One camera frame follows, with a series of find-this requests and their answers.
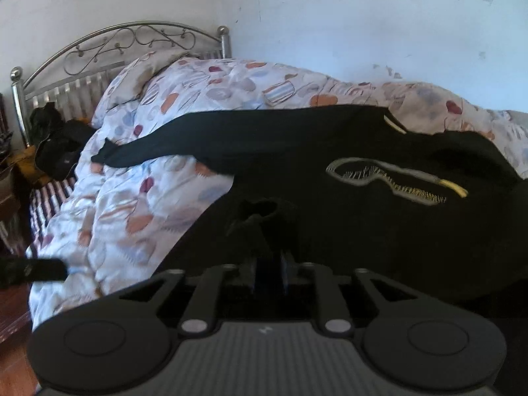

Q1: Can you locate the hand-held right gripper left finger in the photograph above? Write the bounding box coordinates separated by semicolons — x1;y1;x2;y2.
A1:
119;256;273;337

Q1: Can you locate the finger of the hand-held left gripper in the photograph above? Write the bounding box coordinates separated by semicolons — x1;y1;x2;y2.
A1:
0;257;69;289

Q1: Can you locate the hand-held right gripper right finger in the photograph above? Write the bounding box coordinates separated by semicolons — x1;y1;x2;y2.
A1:
277;250;418;337

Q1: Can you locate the black embroidered sweater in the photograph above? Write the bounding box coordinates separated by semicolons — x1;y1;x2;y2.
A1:
91;105;528;304

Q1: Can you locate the pile of dark clothes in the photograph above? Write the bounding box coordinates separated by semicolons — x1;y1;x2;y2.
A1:
29;103;97;182

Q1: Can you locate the wooden bedside table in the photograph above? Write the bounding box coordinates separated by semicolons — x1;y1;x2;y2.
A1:
0;148;33;256

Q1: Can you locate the striped bedsheet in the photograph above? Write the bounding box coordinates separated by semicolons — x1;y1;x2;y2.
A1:
28;177;79;250

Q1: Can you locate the spotted printed quilt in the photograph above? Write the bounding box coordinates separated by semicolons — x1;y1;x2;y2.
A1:
25;51;528;331

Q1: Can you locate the beige pillow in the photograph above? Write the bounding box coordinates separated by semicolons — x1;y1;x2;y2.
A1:
91;49;191;129

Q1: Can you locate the metal bed headboard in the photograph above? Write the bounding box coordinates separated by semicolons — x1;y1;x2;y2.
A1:
10;20;232;149

